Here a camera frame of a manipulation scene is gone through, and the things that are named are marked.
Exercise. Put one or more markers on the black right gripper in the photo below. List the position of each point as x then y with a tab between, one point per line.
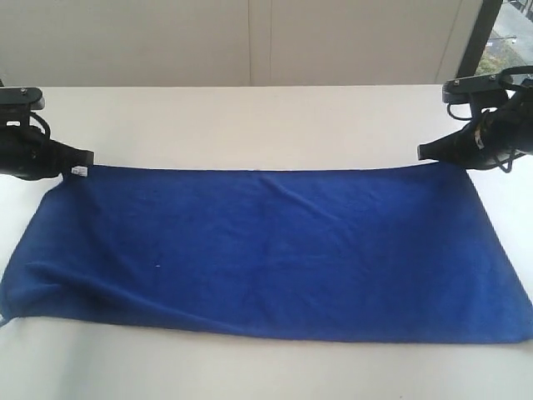
495	139

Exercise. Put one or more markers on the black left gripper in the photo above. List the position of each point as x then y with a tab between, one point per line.
28	153

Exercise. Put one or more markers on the black window frame post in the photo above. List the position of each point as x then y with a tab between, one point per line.
480	34

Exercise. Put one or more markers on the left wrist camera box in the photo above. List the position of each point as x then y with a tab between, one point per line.
30	98

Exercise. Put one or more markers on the blue towel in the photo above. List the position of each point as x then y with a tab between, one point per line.
401	255

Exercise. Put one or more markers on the beige wall panel partition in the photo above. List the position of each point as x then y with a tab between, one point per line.
232	43

